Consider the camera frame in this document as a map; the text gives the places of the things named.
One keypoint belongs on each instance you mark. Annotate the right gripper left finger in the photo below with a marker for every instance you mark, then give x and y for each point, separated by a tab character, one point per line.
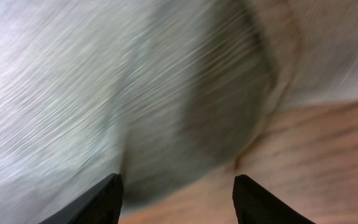
101	204

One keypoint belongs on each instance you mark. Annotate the light blue denim shorts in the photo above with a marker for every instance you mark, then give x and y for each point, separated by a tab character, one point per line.
164	91

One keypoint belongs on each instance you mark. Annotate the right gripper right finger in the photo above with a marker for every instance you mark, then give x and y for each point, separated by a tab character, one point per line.
256	205

